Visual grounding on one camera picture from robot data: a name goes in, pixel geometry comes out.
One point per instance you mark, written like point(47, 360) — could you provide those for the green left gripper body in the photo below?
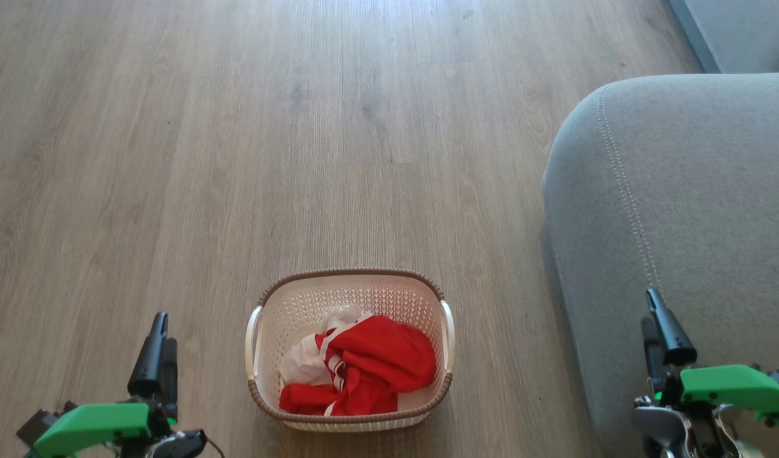
point(90, 426)

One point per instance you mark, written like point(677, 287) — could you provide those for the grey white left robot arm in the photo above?
point(179, 443)

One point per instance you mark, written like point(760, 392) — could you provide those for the grey fabric sofa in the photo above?
point(694, 203)

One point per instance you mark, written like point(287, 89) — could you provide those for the grey sofa seat section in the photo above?
point(751, 32)

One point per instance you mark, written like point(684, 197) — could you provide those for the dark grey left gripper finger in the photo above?
point(149, 362)
point(170, 381)

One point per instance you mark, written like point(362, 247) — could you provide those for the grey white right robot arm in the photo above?
point(659, 427)

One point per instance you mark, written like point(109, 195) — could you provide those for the red garment with white stripes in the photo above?
point(383, 356)

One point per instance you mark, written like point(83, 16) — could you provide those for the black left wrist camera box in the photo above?
point(36, 426)

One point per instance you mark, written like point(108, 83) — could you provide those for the white plastic laundry basket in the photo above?
point(338, 292)

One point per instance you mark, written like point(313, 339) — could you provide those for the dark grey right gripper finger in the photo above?
point(653, 356)
point(674, 340)

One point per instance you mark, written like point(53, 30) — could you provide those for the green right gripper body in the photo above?
point(739, 385)

